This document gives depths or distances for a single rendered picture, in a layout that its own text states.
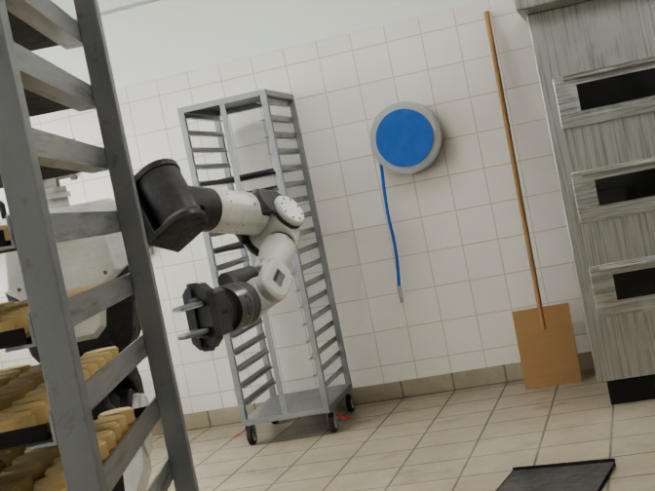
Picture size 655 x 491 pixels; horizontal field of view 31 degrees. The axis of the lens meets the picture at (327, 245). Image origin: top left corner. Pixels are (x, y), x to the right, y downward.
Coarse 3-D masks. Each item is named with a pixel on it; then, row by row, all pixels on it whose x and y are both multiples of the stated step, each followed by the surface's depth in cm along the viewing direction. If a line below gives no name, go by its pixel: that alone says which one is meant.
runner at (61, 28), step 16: (16, 0) 128; (32, 0) 134; (48, 0) 144; (16, 16) 137; (32, 16) 138; (48, 16) 142; (64, 16) 154; (48, 32) 151; (64, 32) 153; (64, 48) 165
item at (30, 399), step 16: (96, 352) 159; (112, 352) 160; (16, 368) 159; (32, 368) 154; (96, 368) 144; (0, 384) 148; (16, 384) 138; (32, 384) 137; (0, 400) 125; (16, 400) 122; (32, 400) 119; (48, 400) 120; (0, 416) 112; (16, 416) 110; (32, 416) 110; (0, 432) 108; (48, 432) 109
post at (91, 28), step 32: (96, 0) 165; (96, 32) 163; (96, 64) 164; (96, 96) 164; (128, 160) 164; (128, 192) 164; (128, 224) 164; (128, 256) 165; (160, 320) 165; (160, 352) 165; (160, 384) 165; (160, 416) 166; (192, 480) 166
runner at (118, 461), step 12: (156, 408) 164; (144, 420) 153; (156, 420) 162; (132, 432) 142; (144, 432) 151; (120, 444) 133; (132, 444) 140; (120, 456) 132; (132, 456) 139; (108, 468) 124; (120, 468) 130; (108, 480) 123
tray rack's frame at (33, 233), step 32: (0, 0) 104; (0, 32) 103; (0, 64) 103; (0, 96) 103; (0, 128) 103; (0, 160) 103; (32, 160) 104; (32, 192) 103; (32, 224) 103; (32, 256) 104; (32, 288) 104; (64, 288) 106; (32, 320) 104; (64, 320) 104; (64, 352) 104; (64, 384) 104; (64, 416) 104; (64, 448) 104; (96, 448) 106; (96, 480) 104
